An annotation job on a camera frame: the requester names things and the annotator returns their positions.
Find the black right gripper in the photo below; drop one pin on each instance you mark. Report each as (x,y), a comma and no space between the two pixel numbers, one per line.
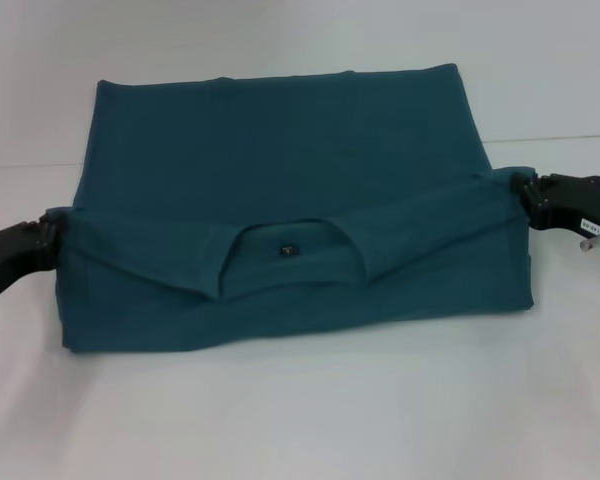
(580,205)

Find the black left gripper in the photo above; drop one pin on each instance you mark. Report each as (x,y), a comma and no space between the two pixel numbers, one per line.
(5,255)

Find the teal t-shirt with FREE print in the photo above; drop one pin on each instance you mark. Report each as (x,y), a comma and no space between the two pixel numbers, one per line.
(280,150)

